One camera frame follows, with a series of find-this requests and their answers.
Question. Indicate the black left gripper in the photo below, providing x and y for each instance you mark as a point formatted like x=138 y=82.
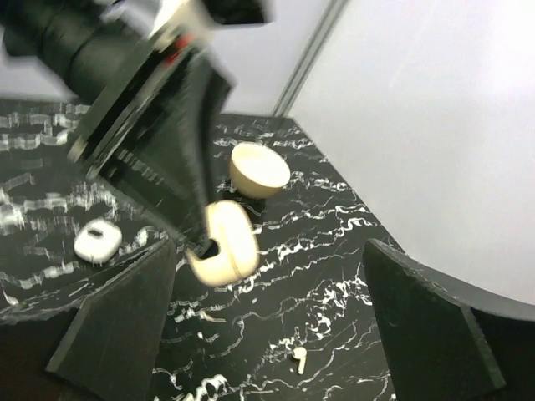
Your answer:
x=153 y=105

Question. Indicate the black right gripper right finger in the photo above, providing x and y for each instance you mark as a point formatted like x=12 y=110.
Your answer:
x=434 y=347

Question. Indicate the white earbud case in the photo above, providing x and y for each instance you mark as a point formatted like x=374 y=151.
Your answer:
x=97 y=241
x=234 y=256

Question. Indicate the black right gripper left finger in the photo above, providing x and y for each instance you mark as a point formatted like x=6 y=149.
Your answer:
x=110 y=347

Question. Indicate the white wireless earbud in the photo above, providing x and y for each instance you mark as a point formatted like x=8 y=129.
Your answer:
x=299 y=354

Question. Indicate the white closed earbud case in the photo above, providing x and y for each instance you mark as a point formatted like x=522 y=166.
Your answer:
x=97 y=241

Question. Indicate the aluminium frame rail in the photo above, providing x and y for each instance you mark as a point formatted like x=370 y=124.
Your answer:
x=308 y=57

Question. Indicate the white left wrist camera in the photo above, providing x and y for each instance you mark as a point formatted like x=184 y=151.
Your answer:
x=203 y=16

